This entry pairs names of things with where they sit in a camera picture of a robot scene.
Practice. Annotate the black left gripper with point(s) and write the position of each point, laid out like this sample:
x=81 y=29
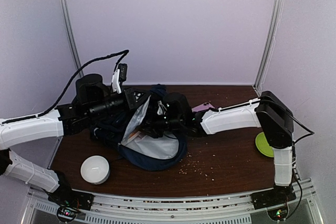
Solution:
x=130 y=103

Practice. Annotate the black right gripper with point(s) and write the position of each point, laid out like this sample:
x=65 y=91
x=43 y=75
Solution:
x=151 y=113

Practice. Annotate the purple smartphone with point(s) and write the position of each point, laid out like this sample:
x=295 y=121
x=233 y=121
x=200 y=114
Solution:
x=203 y=106

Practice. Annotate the orange treehouse paperback book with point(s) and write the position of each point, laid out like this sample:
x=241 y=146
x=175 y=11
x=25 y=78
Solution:
x=136 y=135

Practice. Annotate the navy blue student backpack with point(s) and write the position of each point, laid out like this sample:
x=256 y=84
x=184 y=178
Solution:
x=152 y=154

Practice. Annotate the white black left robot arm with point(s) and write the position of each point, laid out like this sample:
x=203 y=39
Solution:
x=59 y=121

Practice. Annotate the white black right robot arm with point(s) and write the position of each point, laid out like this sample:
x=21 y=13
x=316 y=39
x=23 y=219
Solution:
x=267 y=113

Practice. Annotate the white ceramic bowl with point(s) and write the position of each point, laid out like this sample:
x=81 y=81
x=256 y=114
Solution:
x=95 y=170

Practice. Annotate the green plate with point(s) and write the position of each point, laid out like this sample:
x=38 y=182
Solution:
x=263 y=146

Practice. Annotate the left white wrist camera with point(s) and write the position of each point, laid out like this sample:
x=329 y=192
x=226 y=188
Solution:
x=119 y=77

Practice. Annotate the white front rail frame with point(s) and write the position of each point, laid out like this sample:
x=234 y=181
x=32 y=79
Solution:
x=230 y=208

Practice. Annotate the left aluminium frame post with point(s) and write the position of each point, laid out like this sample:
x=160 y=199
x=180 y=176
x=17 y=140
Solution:
x=70 y=34

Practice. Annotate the aluminium frame post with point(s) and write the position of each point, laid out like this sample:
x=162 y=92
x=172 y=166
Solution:
x=269 y=45
x=70 y=34

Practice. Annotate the right aluminium frame post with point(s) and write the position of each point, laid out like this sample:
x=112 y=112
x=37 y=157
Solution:
x=269 y=45

